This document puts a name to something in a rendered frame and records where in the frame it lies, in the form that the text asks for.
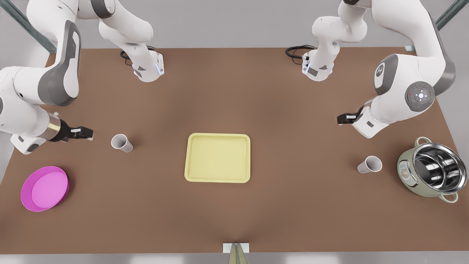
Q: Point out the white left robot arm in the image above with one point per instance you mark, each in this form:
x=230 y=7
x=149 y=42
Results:
x=410 y=84

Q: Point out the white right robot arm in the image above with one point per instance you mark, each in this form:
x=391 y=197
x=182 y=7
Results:
x=60 y=79

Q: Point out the white IKEA cup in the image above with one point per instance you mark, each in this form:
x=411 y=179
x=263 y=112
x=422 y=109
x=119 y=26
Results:
x=369 y=164
x=122 y=142

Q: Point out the pale yellow tray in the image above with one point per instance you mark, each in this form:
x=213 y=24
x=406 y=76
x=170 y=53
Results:
x=218 y=157

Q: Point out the magenta round plate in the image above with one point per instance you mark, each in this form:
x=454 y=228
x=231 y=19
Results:
x=44 y=188

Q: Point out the green pot with steel interior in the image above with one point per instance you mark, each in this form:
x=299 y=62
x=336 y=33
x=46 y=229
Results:
x=430 y=174

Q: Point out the silver frame post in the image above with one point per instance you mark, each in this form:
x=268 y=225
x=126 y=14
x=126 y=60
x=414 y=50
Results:
x=29 y=26
x=445 y=16
x=236 y=253

